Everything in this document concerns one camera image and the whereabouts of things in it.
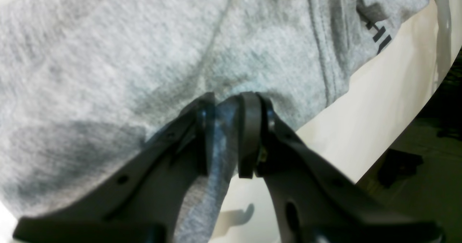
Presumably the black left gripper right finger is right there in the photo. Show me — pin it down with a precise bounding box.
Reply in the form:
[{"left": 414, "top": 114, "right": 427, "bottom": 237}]
[{"left": 237, "top": 92, "right": 444, "bottom": 243}]

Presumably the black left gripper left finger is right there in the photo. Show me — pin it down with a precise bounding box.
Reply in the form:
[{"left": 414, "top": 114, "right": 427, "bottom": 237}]
[{"left": 13, "top": 93, "right": 215, "bottom": 243}]

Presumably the grey T-shirt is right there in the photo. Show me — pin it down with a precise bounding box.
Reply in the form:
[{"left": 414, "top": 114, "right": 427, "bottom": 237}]
[{"left": 0, "top": 0, "right": 430, "bottom": 243}]

